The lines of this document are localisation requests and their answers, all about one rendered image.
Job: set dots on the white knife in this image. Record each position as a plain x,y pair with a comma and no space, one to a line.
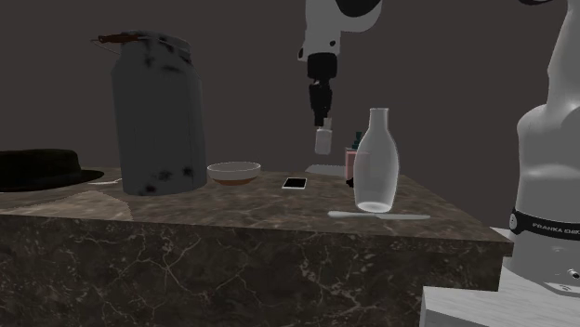
398,217

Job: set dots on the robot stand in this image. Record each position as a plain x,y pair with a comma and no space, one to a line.
475,308

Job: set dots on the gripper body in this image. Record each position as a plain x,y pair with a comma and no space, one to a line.
321,68

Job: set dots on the black brimmed hat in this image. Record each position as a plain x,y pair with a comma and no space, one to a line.
38,170

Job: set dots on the white bowl with brown base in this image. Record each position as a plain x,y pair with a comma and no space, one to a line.
233,171

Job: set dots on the pink bottle with teal cap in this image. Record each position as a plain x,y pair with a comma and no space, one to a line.
350,163

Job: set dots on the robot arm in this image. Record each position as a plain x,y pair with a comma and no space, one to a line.
548,158

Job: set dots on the black phone with white frame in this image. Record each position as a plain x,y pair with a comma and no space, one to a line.
294,183

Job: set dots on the large grey milk can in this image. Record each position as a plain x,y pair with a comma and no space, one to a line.
158,117

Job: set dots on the clear glass bottle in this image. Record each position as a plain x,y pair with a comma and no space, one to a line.
376,181

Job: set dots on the small white bottle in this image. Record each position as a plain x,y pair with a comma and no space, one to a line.
323,142

